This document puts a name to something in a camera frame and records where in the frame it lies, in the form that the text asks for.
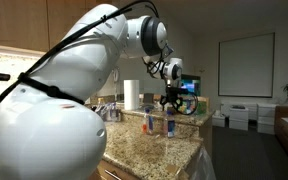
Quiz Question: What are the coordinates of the pack of bottles on counter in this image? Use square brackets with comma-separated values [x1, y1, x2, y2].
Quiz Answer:
[95, 98, 120, 122]

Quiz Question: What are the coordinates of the metal drawer handle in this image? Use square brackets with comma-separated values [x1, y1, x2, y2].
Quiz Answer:
[104, 169, 122, 180]

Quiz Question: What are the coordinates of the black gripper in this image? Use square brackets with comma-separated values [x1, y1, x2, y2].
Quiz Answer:
[159, 80, 188, 108]

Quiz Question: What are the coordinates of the white paper towel roll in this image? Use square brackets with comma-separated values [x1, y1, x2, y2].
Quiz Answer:
[124, 80, 139, 110]

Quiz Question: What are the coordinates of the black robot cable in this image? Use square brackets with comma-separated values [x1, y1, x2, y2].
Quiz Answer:
[0, 0, 199, 116]

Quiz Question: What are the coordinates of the clear water bottle blue cap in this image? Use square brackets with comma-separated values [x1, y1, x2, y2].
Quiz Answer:
[165, 111, 175, 138]

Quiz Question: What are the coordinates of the water bottle with red label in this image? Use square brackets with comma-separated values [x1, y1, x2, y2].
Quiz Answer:
[142, 108, 154, 135]

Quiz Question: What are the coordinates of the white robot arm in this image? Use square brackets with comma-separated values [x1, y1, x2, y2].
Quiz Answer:
[0, 4, 181, 180]

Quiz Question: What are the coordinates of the clear plastic bag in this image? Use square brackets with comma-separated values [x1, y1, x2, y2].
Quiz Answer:
[185, 146, 217, 180]

